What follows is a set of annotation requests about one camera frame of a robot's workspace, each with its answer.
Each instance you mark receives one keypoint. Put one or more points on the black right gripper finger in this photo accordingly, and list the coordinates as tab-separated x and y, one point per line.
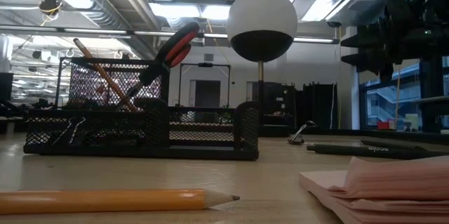
368	41
372	63

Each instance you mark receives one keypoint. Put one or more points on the black pen with white print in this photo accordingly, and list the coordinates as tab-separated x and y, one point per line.
350	150

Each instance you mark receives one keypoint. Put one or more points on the black binder clip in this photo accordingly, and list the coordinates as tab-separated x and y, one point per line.
75	123
296	140

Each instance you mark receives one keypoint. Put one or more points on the pink sticky note pad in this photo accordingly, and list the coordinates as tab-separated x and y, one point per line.
386	182

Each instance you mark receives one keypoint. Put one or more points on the yellow wooden pencil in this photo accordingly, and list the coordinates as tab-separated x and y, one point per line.
105	76
105	201

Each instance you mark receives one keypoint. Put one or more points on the black mesh desk organizer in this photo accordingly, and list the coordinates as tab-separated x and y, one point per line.
105	132

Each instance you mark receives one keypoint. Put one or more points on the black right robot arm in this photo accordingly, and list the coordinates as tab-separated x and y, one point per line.
440	10

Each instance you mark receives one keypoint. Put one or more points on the small red box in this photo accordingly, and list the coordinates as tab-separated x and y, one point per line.
383	125

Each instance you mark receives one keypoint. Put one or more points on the black stand pole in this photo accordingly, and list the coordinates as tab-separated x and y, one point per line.
430	94

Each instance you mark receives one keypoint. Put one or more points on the black cabinet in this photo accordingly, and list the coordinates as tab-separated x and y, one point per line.
277	101
317	104

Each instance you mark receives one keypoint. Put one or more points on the white globe lamp black base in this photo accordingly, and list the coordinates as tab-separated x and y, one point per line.
261	13

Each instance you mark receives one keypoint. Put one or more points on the black background gantry stand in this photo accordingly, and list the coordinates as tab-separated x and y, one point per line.
205	64

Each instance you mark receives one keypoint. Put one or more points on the long ceiling tube light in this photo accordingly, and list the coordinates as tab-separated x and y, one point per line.
154	33

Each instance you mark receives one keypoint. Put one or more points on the black ceiling sensor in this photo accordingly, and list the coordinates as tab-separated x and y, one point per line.
51	5

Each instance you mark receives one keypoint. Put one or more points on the black background monitor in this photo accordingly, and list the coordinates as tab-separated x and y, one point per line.
6	87

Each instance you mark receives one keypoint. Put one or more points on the black ceiling dome camera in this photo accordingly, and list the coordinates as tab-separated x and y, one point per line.
334	24

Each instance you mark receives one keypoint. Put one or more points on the black aluminium table frame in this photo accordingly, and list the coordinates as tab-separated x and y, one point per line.
336	132

